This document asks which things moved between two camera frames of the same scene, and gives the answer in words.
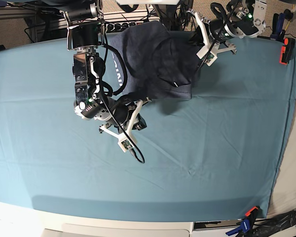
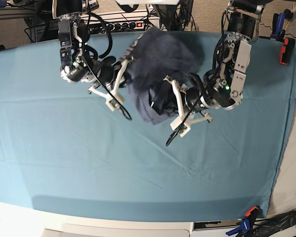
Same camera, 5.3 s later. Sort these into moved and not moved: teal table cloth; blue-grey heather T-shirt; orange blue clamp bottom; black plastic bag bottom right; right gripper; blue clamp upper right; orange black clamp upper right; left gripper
Moved: left gripper; blue-grey heather T-shirt; right gripper
Not moved: blue clamp upper right; black plastic bag bottom right; teal table cloth; orange blue clamp bottom; orange black clamp upper right
